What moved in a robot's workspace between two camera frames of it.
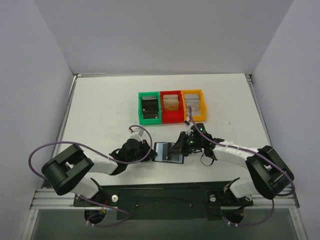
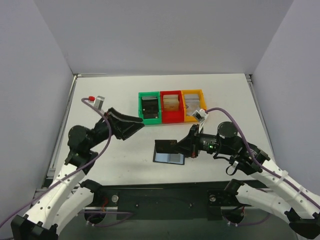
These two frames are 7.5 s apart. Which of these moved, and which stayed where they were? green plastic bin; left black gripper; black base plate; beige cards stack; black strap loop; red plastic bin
Moved: black strap loop; left black gripper
Stayed: green plastic bin; red plastic bin; beige cards stack; black base plate
